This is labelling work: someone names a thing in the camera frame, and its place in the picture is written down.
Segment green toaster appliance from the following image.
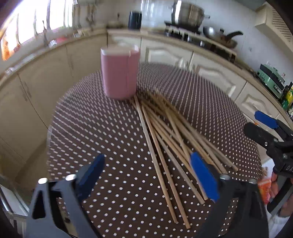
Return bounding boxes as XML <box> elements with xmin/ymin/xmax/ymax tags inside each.
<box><xmin>257</xmin><ymin>64</ymin><xmax>285</xmax><ymax>99</ymax></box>

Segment chrome sink faucet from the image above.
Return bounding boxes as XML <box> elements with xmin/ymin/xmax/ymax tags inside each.
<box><xmin>42</xmin><ymin>20</ymin><xmax>50</xmax><ymax>47</ymax></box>

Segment black gas stove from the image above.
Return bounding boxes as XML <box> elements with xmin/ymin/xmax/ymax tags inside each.
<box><xmin>164</xmin><ymin>21</ymin><xmax>236</xmax><ymax>63</ymax></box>

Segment black electric kettle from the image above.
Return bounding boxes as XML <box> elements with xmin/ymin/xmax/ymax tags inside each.
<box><xmin>128</xmin><ymin>11</ymin><xmax>142</xmax><ymax>30</ymax></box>

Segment pink chopstick holder cup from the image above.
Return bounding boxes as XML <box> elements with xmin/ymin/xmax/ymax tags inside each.
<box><xmin>100</xmin><ymin>44</ymin><xmax>140</xmax><ymax>100</ymax></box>

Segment kitchen window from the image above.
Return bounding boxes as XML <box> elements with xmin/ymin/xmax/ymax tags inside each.
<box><xmin>1</xmin><ymin>1</ymin><xmax>73</xmax><ymax>61</ymax></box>

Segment steel wok black handle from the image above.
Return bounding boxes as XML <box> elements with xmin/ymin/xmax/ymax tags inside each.
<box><xmin>203</xmin><ymin>26</ymin><xmax>243</xmax><ymax>49</ymax></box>

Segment person's right hand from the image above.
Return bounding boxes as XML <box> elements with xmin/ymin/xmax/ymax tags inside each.
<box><xmin>267</xmin><ymin>172</ymin><xmax>292</xmax><ymax>217</ymax></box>

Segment wooden chopstick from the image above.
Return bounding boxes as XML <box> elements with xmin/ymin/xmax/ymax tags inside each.
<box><xmin>142</xmin><ymin>106</ymin><xmax>191</xmax><ymax>229</ymax></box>
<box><xmin>158</xmin><ymin>94</ymin><xmax>227</xmax><ymax>174</ymax></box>
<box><xmin>149</xmin><ymin>93</ymin><xmax>227</xmax><ymax>174</ymax></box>
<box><xmin>164</xmin><ymin>100</ymin><xmax>239</xmax><ymax>172</ymax></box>
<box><xmin>160</xmin><ymin>136</ymin><xmax>195</xmax><ymax>192</ymax></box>
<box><xmin>134</xmin><ymin>95</ymin><xmax>178</xmax><ymax>224</ymax></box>
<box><xmin>140</xmin><ymin>99</ymin><xmax>208</xmax><ymax>204</ymax></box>
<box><xmin>164</xmin><ymin>108</ymin><xmax>190</xmax><ymax>164</ymax></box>

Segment brown polka dot tablecloth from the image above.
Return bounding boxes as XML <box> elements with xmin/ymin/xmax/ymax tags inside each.
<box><xmin>48</xmin><ymin>63</ymin><xmax>262</xmax><ymax>237</ymax></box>

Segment cream lower kitchen cabinets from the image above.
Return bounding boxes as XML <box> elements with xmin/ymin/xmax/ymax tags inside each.
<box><xmin>1</xmin><ymin>30</ymin><xmax>292</xmax><ymax>179</ymax></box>

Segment stainless steel stock pot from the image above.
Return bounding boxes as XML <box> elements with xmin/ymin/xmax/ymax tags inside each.
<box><xmin>171</xmin><ymin>1</ymin><xmax>211</xmax><ymax>27</ymax></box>

